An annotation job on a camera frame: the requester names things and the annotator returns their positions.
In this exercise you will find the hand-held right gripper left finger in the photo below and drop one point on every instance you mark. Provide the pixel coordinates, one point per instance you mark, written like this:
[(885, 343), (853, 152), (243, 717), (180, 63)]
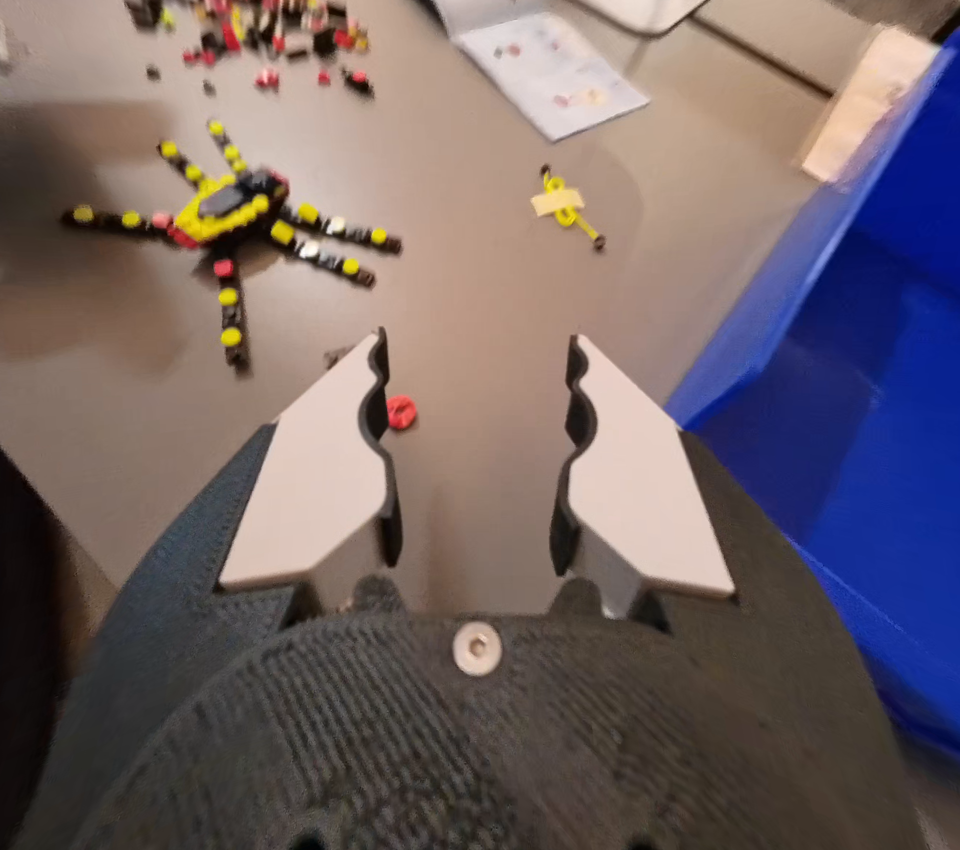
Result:
[(315, 490)]

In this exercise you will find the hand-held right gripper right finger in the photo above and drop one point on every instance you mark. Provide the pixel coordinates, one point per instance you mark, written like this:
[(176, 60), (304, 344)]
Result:
[(645, 505)]

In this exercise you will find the small red lego piece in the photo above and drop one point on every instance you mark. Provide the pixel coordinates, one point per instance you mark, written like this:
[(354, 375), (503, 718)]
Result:
[(401, 412)]

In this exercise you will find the black and yellow lego spider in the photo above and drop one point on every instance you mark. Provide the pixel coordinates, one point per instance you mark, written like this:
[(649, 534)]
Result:
[(225, 204)]

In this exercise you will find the lego instruction booklet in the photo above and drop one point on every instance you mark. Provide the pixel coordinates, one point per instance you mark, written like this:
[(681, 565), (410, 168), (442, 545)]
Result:
[(540, 69)]

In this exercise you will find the pile of loose lego pieces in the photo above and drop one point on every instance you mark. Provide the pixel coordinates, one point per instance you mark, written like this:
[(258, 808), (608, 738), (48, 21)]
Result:
[(255, 17)]

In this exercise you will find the blue plastic bin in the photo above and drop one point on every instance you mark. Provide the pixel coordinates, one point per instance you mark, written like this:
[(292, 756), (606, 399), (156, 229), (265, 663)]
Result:
[(847, 415)]

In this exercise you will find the person's dark clothing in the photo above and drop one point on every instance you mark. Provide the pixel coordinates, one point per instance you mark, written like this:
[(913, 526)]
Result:
[(30, 602)]

